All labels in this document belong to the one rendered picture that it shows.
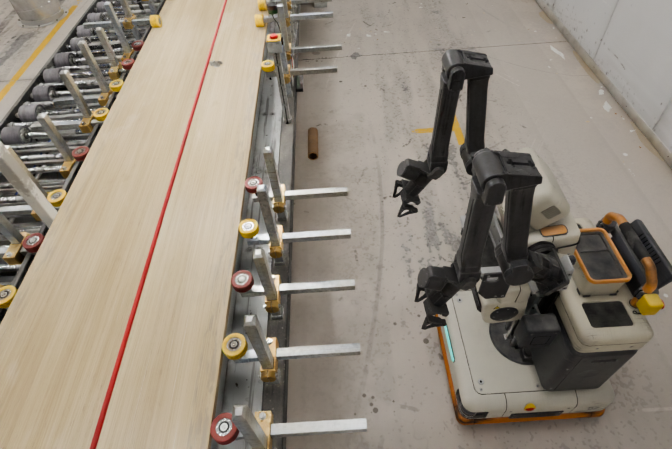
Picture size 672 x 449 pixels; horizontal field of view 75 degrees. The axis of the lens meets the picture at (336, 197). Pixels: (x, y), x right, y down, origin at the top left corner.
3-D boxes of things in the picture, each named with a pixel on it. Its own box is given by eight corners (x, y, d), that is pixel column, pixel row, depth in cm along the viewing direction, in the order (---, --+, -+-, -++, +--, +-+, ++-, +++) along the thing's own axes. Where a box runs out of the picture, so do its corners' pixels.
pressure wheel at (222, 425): (244, 450, 133) (236, 440, 125) (218, 453, 133) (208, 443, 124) (246, 421, 138) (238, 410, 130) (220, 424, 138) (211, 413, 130)
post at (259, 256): (284, 316, 179) (263, 247, 144) (283, 324, 177) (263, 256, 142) (275, 317, 180) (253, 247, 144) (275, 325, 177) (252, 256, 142)
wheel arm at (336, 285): (354, 283, 171) (354, 277, 167) (355, 291, 168) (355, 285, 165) (243, 291, 171) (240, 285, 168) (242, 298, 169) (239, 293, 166)
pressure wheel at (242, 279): (240, 306, 166) (233, 290, 158) (235, 289, 171) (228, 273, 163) (260, 298, 168) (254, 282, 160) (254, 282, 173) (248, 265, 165)
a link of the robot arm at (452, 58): (499, 58, 117) (489, 39, 124) (447, 68, 119) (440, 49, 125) (488, 174, 150) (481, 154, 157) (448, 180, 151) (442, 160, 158)
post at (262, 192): (284, 259, 193) (266, 182, 158) (284, 266, 191) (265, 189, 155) (276, 259, 193) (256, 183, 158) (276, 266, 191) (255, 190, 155)
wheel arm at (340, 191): (347, 192, 205) (346, 185, 202) (347, 197, 203) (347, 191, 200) (254, 198, 206) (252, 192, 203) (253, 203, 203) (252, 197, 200)
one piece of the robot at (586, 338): (547, 292, 232) (611, 181, 171) (592, 400, 195) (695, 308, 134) (484, 296, 233) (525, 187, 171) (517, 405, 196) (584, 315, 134)
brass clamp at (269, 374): (280, 343, 157) (278, 337, 153) (278, 381, 148) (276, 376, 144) (263, 344, 157) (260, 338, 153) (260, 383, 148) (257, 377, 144)
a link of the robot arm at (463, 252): (513, 182, 90) (497, 147, 98) (484, 184, 90) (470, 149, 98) (480, 291, 122) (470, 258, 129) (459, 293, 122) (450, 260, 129)
